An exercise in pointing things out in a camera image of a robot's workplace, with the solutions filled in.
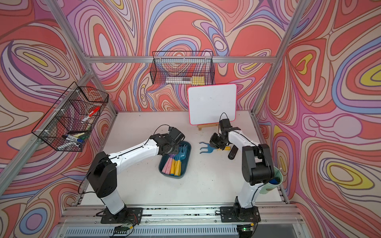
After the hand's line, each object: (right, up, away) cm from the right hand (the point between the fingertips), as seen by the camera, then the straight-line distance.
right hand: (211, 147), depth 94 cm
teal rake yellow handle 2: (-18, -3, -3) cm, 19 cm away
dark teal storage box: (-17, -10, -4) cm, 19 cm away
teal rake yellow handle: (-23, -10, -7) cm, 26 cm away
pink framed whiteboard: (-1, +29, +7) cm, 30 cm away
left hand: (-22, 0, -6) cm, 23 cm away
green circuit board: (-48, -38, -22) cm, 64 cm away
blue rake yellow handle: (0, -1, +2) cm, 3 cm away
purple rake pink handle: (-27, -11, -10) cm, 30 cm away
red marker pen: (-66, +20, -16) cm, 71 cm away
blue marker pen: (-72, +8, -23) cm, 76 cm away
